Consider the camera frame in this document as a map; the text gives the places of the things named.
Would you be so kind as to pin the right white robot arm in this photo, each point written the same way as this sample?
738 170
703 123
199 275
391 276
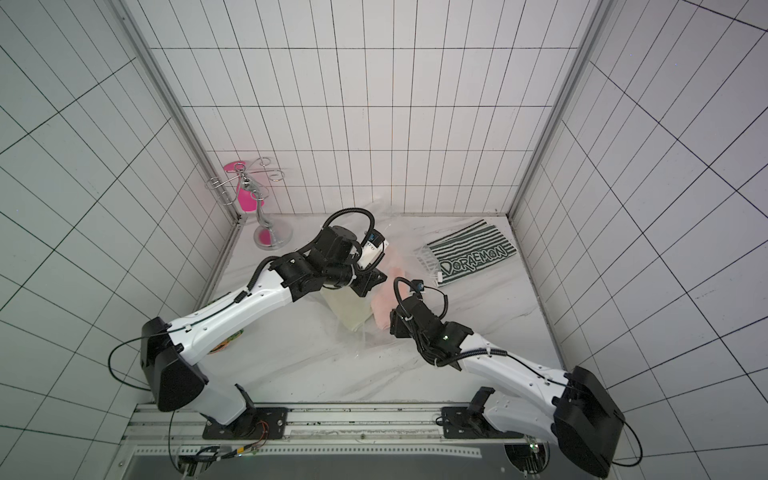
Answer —
588 423

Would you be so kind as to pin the light green towel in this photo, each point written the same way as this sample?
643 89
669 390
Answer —
352 311

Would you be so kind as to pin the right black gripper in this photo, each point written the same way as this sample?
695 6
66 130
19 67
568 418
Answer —
402 321

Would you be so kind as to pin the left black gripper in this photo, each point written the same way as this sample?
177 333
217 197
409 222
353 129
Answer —
370 279

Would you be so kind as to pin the clear plastic vacuum bag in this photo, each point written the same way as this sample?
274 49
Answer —
370 253

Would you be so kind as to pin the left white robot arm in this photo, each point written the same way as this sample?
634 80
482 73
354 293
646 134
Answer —
171 353

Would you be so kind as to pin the green striped Doraemon towel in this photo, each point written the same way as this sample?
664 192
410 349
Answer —
465 252

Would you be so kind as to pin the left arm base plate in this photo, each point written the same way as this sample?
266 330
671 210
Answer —
256 423

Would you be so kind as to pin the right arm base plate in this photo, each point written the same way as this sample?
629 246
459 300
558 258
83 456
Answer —
459 423

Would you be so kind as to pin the aluminium mounting rail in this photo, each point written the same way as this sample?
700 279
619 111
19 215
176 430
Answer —
351 423

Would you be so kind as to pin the pink plastic cup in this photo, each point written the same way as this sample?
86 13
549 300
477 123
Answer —
250 193

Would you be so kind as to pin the chrome cup holder stand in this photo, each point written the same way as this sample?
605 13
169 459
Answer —
270 233

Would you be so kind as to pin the pink towel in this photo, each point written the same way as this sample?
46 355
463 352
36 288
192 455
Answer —
383 297

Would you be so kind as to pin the colourful snack packet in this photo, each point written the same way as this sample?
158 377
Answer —
227 342

